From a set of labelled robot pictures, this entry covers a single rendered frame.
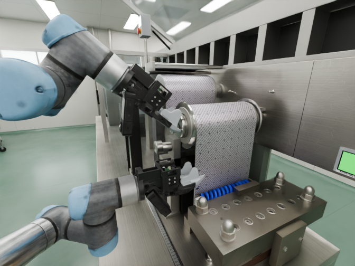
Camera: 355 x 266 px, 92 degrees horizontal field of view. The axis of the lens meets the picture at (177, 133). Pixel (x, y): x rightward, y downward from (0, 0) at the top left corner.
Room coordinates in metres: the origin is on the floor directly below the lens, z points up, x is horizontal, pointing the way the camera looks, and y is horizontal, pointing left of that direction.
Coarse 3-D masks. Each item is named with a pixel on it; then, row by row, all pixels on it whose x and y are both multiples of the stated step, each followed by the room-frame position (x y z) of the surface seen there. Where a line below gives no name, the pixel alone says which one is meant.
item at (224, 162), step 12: (204, 144) 0.48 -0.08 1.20; (216, 144) 0.50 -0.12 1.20; (228, 144) 0.52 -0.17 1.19; (240, 144) 0.54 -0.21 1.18; (252, 144) 0.56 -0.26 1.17; (204, 156) 0.48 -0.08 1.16; (216, 156) 0.50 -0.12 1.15; (228, 156) 0.52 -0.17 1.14; (240, 156) 0.54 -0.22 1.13; (204, 168) 0.48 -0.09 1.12; (216, 168) 0.50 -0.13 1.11; (228, 168) 0.52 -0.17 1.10; (240, 168) 0.54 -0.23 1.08; (204, 180) 0.48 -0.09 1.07; (216, 180) 0.50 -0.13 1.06; (228, 180) 0.52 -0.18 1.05; (240, 180) 0.55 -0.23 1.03
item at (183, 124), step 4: (184, 116) 0.50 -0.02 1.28; (180, 120) 0.49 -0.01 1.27; (184, 120) 0.49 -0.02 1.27; (180, 124) 0.49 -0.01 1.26; (184, 124) 0.48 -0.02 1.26; (180, 128) 0.49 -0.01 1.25; (184, 128) 0.48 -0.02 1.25; (188, 128) 0.48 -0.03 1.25; (180, 132) 0.49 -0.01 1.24; (184, 132) 0.48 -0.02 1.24; (176, 136) 0.51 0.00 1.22; (180, 136) 0.49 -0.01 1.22; (184, 136) 0.49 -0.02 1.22
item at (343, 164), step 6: (342, 156) 0.40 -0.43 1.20; (348, 156) 0.39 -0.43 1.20; (354, 156) 0.38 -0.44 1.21; (342, 162) 0.40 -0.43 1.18; (348, 162) 0.39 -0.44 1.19; (354, 162) 0.38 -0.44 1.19; (342, 168) 0.40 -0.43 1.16; (348, 168) 0.39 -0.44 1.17; (354, 168) 0.38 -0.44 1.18; (354, 174) 0.38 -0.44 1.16
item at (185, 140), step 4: (180, 108) 0.53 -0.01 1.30; (184, 108) 0.51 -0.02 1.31; (184, 112) 0.50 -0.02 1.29; (188, 112) 0.49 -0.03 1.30; (188, 116) 0.48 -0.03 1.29; (256, 116) 0.58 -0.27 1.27; (188, 120) 0.48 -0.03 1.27; (256, 120) 0.57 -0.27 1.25; (188, 124) 0.48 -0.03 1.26; (188, 132) 0.48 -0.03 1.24; (188, 136) 0.48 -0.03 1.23; (184, 140) 0.50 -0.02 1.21; (188, 140) 0.48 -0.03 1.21
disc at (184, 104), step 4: (180, 104) 0.54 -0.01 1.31; (184, 104) 0.51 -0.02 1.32; (188, 104) 0.49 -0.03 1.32; (176, 108) 0.56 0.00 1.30; (188, 108) 0.49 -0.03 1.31; (192, 112) 0.47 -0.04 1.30; (192, 116) 0.47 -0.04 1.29; (192, 120) 0.46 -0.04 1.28; (192, 124) 0.46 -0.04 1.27; (192, 128) 0.46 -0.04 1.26; (196, 128) 0.45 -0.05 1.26; (192, 132) 0.46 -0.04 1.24; (196, 132) 0.45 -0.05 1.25; (192, 136) 0.46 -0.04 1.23; (192, 140) 0.46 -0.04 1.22; (184, 144) 0.51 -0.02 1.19; (188, 144) 0.48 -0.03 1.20; (192, 144) 0.46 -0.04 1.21; (188, 148) 0.49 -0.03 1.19
